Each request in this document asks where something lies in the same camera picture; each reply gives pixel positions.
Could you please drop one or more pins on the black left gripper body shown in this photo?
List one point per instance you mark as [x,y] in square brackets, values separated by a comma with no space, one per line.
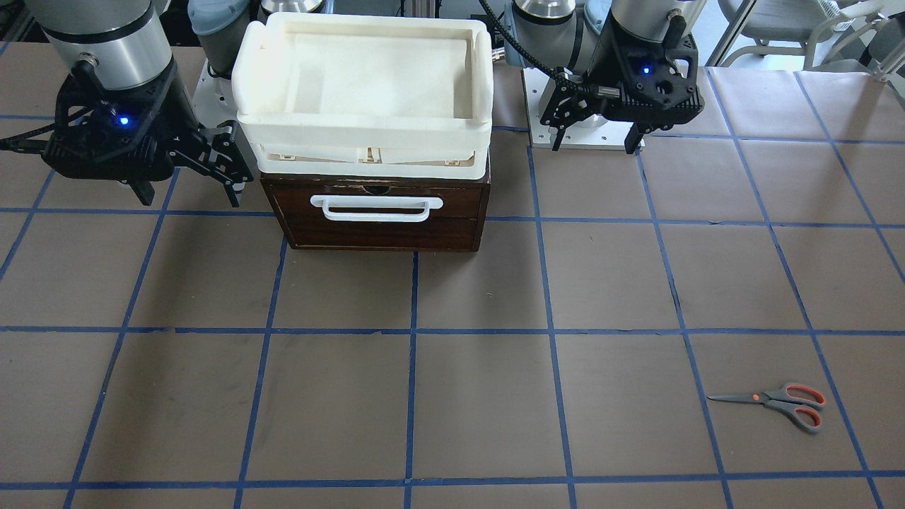
[597,79]

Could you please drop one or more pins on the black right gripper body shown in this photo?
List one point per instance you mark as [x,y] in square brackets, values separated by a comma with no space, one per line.
[182,112]

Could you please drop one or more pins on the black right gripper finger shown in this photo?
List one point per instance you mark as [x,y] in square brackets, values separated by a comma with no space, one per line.
[145,191]
[237,176]

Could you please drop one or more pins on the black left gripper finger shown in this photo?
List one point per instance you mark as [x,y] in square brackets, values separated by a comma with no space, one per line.
[560,133]
[634,138]

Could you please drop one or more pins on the grey orange scissors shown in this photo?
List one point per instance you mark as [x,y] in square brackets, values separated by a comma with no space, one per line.
[798,402]

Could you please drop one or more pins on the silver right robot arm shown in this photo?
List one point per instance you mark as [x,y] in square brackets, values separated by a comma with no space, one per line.
[128,44]

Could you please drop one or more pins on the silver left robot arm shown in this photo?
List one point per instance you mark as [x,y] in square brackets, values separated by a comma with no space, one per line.
[602,74]

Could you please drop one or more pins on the dark wooden drawer cabinet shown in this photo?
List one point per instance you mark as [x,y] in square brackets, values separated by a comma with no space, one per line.
[378,212]

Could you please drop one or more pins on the white plastic tray box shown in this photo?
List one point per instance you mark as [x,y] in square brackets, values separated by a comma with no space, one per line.
[370,96]

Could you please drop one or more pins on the grey office chair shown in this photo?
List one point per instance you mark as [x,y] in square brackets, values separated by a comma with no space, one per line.
[792,28]

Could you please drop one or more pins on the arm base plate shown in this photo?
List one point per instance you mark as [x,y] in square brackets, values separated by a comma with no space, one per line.
[595,132]
[213,102]

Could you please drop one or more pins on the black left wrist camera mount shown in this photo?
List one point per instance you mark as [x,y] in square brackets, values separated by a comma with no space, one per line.
[657,86]

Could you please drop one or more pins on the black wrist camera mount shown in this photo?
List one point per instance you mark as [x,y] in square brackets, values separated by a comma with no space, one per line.
[103,134]
[657,86]

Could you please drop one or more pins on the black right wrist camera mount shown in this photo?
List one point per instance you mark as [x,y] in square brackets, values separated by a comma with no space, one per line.
[103,134]

